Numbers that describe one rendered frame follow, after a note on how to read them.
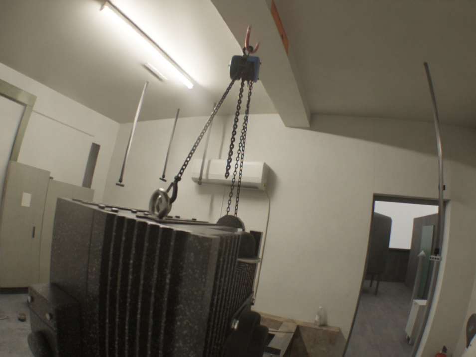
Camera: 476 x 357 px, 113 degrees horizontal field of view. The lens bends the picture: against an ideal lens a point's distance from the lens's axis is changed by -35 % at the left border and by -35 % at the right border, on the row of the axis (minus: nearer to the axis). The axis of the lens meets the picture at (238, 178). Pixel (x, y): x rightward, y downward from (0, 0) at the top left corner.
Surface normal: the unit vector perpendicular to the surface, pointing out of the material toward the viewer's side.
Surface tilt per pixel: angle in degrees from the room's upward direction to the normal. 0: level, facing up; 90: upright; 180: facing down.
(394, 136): 90
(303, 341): 90
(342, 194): 90
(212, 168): 90
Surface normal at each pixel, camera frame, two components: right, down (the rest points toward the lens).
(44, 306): -0.26, -0.19
